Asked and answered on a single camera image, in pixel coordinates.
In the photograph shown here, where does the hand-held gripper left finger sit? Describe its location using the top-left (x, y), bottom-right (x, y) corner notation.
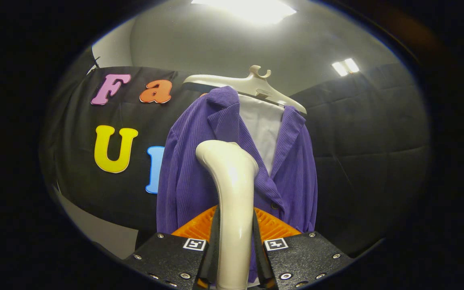
top-left (123, 205), bottom-right (220, 290)

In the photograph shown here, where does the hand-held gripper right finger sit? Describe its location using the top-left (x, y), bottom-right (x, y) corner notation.
top-left (252, 207), bottom-right (353, 290)

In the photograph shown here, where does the white garment steamer head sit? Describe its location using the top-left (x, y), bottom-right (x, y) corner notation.
top-left (195, 140), bottom-right (259, 290)

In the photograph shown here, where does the purple corduroy jacket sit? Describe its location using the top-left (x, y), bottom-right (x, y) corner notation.
top-left (156, 86), bottom-right (318, 282)

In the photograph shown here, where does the white garment form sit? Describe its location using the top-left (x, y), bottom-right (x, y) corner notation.
top-left (238, 94), bottom-right (286, 176)

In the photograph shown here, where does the white clothes hanger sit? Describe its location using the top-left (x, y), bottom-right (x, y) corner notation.
top-left (183, 65), bottom-right (307, 115)

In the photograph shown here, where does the black side curtain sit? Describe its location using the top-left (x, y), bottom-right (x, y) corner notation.
top-left (39, 46), bottom-right (97, 194)
top-left (290, 62), bottom-right (432, 258)

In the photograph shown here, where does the small double ceiling light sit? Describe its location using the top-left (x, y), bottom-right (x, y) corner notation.
top-left (332, 58), bottom-right (360, 77)

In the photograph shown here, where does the large ceiling light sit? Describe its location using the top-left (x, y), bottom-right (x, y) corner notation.
top-left (191, 0), bottom-right (297, 25)

